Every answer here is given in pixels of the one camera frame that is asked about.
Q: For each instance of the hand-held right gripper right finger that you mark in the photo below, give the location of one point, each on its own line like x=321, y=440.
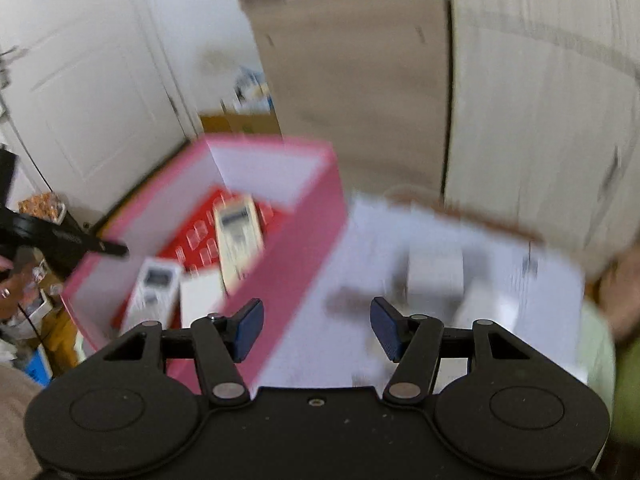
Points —
x=385, y=327

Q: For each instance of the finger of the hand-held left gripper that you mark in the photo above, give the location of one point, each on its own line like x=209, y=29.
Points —
x=105, y=247

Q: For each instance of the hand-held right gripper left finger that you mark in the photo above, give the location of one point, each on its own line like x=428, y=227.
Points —
x=250, y=330

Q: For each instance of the white charger adapter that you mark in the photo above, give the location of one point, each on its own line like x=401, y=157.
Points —
x=200, y=300

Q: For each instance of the white remote control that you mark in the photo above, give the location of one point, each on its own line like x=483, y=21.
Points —
x=150, y=290

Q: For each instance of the pink cardboard box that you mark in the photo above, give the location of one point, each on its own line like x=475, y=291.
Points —
x=300, y=280

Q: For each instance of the cream remote with display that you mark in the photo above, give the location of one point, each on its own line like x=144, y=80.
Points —
x=237, y=245

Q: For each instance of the person's left hand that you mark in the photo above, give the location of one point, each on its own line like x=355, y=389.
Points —
x=6, y=305

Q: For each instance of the orange patterned box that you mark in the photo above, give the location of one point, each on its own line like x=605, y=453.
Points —
x=42, y=207

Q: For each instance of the red printed sheet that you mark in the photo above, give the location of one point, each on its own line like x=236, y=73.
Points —
x=200, y=240

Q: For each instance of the blue plastic item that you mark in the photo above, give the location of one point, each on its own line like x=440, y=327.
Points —
x=37, y=367

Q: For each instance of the white door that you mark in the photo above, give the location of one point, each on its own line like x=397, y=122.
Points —
x=90, y=85

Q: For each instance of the cardboard box with clutter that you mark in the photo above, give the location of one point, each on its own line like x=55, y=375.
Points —
x=240, y=124

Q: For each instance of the pale green cloth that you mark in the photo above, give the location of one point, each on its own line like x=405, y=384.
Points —
x=597, y=360

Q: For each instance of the brown bag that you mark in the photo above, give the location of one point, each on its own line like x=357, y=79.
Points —
x=620, y=290

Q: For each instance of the wooden shelf cabinet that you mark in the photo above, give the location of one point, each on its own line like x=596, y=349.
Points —
x=350, y=85

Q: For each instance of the olive green bag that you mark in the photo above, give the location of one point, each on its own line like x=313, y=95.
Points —
x=627, y=395

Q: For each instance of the pale wooden wardrobe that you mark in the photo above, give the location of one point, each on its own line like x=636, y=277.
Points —
x=540, y=110

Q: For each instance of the wooden bed frame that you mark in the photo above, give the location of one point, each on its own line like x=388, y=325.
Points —
x=475, y=220

